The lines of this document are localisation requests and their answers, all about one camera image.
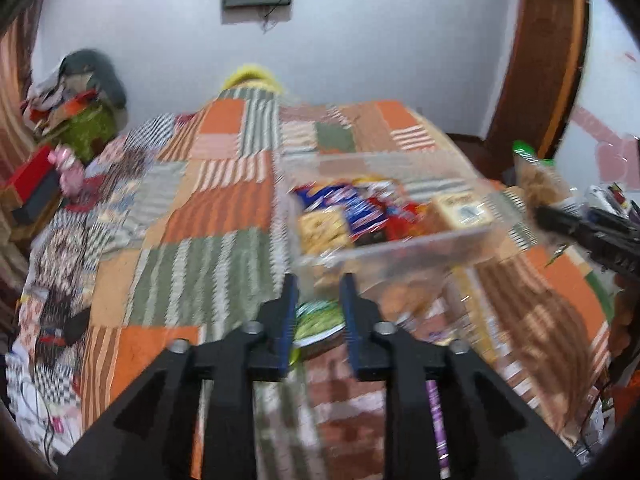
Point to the pink plush toy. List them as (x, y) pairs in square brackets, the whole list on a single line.
[(71, 171)]

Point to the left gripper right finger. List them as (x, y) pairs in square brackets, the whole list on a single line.
[(490, 432)]

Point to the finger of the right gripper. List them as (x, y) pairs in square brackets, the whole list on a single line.
[(609, 240)]

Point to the clear biscuit pack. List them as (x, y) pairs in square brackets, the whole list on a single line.
[(539, 182)]

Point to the clear bag orange pastries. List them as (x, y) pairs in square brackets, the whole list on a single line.
[(401, 298)]

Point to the yellow curved tube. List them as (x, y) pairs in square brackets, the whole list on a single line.
[(253, 76)]

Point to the green peas packet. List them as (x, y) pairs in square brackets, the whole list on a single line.
[(316, 321)]

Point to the patchwork bed quilt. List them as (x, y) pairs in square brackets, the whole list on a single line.
[(192, 243)]

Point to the rice cracker snack pack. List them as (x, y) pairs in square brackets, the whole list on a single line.
[(322, 231)]

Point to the beige barcode cracker pack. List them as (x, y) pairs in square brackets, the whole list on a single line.
[(459, 211)]

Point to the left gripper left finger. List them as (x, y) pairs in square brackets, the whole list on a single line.
[(191, 397)]

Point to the red gift box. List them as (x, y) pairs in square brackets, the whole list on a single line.
[(27, 177)]

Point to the wooden wardrobe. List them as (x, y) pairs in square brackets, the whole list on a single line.
[(542, 79)]

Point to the purple wafer pack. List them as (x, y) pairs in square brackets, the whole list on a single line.
[(439, 429)]

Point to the blue red snack bag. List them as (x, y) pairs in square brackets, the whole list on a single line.
[(376, 211)]

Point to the clear plastic storage bin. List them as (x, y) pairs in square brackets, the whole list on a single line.
[(422, 175)]

